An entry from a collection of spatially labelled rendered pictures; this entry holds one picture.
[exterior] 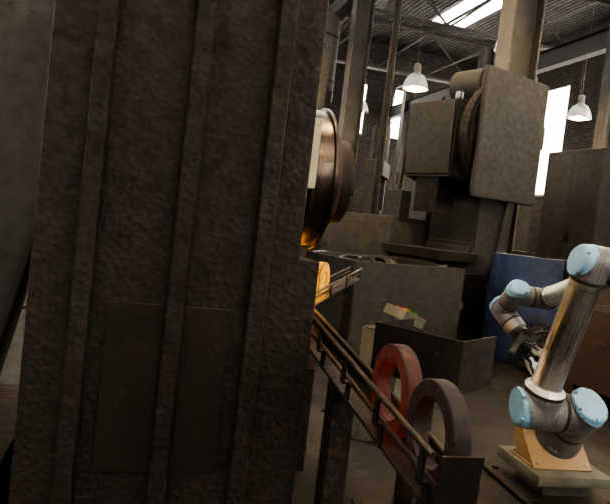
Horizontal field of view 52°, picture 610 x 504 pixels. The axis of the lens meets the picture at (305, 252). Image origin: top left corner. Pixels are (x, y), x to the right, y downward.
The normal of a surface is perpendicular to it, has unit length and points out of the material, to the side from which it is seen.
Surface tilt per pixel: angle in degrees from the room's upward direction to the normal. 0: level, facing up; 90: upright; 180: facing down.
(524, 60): 90
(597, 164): 90
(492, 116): 90
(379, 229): 90
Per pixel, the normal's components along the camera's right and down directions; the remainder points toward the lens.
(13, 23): 0.26, 0.08
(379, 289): 0.50, 0.11
